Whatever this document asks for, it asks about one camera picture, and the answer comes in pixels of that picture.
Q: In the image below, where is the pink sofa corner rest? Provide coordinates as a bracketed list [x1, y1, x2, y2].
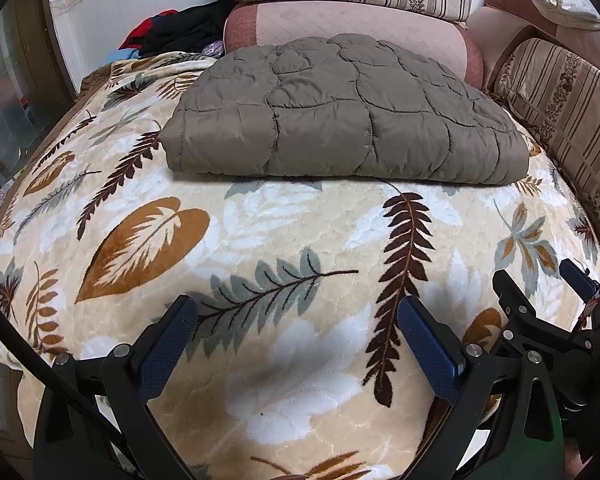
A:
[467, 0, 600, 91]

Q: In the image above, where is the white patterned cable sleeve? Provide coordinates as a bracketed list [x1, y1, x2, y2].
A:
[577, 275, 600, 323]

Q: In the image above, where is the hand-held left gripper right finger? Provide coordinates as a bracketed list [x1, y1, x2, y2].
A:
[397, 297, 566, 480]

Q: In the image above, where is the black cable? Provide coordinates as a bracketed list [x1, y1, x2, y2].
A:
[0, 285, 136, 466]

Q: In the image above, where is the pile of dark clothes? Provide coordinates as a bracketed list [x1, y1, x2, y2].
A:
[107, 0, 238, 64]

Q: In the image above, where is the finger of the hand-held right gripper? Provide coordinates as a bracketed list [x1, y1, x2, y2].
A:
[492, 270, 543, 333]
[560, 259, 600, 306]

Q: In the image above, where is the grey-brown quilted jacket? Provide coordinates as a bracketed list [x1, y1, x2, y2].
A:
[159, 32, 531, 186]

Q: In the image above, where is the pink sofa seat cushion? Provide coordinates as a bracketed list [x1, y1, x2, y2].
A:
[222, 1, 483, 88]

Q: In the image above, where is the cream leaf-print blanket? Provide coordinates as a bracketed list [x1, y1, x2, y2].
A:
[0, 52, 600, 480]

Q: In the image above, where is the large striped floral cushion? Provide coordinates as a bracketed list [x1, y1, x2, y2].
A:
[494, 37, 600, 261]

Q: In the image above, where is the glass door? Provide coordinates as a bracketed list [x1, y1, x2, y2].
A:
[0, 5, 73, 221]

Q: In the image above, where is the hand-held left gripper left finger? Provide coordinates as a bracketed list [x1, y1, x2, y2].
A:
[32, 295, 199, 480]

